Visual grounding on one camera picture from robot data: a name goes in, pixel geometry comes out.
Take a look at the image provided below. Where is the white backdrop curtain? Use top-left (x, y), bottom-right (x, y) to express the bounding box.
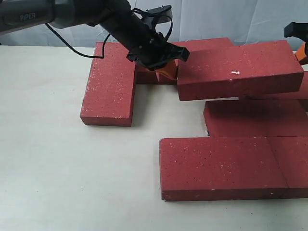
top-left (0, 0), bottom-right (308, 47)

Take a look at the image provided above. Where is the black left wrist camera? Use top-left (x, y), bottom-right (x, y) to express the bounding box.
top-left (141, 5), bottom-right (173, 26)

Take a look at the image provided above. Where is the red brick rear under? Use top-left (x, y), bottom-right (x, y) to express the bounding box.
top-left (135, 64), bottom-right (177, 85)

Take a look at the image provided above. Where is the red brick with white mark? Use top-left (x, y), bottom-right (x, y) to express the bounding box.
top-left (177, 40), bottom-right (304, 101)

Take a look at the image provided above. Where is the red brick top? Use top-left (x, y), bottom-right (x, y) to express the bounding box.
top-left (172, 38), bottom-right (234, 52)

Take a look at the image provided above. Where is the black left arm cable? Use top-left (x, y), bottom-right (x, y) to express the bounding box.
top-left (45, 23), bottom-right (111, 59)

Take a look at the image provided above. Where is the red brick right row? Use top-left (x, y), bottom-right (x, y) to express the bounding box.
top-left (247, 71), bottom-right (308, 113)

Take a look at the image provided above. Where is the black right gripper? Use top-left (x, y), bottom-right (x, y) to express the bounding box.
top-left (284, 22), bottom-right (308, 65)

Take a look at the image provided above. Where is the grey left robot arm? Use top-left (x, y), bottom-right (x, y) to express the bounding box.
top-left (0, 0), bottom-right (190, 79)

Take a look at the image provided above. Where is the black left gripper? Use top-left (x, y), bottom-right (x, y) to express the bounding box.
top-left (127, 24), bottom-right (190, 79)

